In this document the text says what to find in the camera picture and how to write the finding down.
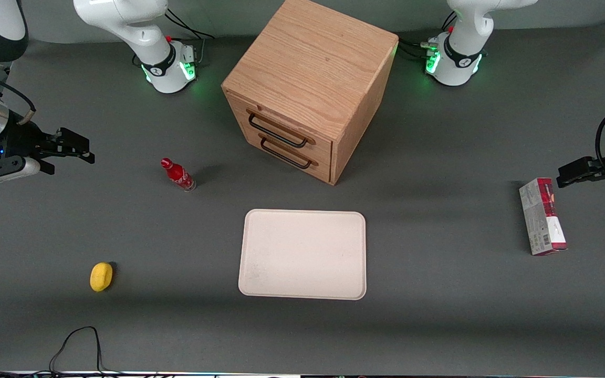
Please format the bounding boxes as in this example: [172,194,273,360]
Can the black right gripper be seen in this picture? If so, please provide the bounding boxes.
[0,113,96,175]

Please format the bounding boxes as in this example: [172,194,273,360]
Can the wooden drawer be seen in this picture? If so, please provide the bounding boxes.
[227,93,333,162]
[237,122,333,184]

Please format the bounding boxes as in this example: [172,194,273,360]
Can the oak wooden drawer cabinet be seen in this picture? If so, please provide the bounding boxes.
[221,0,399,186]

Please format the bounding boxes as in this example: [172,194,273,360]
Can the red plaid carton box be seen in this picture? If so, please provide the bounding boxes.
[518,177,568,257]

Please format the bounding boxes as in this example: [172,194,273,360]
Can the red cola bottle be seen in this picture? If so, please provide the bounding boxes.
[160,157,197,193]

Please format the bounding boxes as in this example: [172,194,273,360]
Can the yellow lemon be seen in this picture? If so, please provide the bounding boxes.
[90,262,114,292]

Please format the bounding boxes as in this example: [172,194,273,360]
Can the beige plastic tray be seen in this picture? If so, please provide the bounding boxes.
[238,209,367,301]

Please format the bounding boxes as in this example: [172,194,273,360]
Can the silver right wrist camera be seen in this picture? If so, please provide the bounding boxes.
[0,155,41,191]

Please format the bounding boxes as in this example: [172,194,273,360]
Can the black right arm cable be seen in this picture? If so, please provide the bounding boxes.
[0,66,36,125]

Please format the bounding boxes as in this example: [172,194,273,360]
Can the black right arm base cables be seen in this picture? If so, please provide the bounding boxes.
[163,8,215,66]

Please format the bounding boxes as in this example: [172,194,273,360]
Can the black arm base cables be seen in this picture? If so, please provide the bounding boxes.
[163,8,215,66]
[397,10,458,61]

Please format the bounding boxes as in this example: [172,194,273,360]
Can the thin black looped cable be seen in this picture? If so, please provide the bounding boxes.
[0,325,124,378]

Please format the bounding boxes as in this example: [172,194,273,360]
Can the black left arm base cables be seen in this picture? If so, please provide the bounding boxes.
[397,10,458,61]

